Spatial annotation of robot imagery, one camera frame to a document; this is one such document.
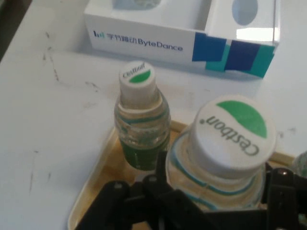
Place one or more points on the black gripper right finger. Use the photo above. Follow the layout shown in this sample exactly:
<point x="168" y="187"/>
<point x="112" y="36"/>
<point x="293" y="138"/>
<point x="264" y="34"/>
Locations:
<point x="285" y="189"/>

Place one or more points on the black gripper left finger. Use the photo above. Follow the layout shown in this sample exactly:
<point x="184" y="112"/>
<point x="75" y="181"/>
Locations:
<point x="161" y="167"/>

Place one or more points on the small Cestbon water bottle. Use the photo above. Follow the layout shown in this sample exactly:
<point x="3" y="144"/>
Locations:
<point x="139" y="134"/>
<point x="301" y="164"/>
<point x="230" y="143"/>

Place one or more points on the wooden tray with cream rim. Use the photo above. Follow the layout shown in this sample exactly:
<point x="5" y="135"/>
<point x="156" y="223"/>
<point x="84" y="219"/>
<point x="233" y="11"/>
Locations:
<point x="108" y="172"/>

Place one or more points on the white and blue cardboard box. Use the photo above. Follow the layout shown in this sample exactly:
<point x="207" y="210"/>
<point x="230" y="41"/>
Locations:
<point x="144" y="38"/>

